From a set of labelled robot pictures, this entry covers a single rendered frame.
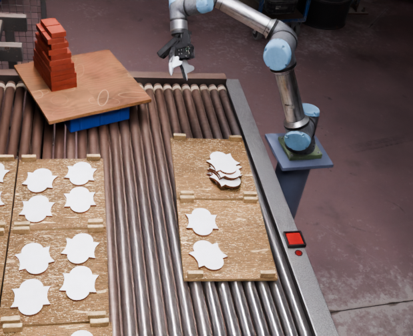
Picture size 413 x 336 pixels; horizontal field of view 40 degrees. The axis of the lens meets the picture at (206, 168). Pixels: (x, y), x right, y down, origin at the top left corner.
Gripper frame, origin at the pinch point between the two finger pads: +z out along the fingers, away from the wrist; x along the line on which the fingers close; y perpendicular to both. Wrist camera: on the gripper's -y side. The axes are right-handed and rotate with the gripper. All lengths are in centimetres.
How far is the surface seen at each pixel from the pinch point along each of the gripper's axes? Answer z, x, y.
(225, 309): 90, -34, 29
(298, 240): 70, 4, 47
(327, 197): 60, 174, 26
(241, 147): 29.4, 33.1, 15.2
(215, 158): 34.9, 9.4, 11.3
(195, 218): 59, -13, 11
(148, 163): 34.9, 3.3, -18.4
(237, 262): 76, -19, 29
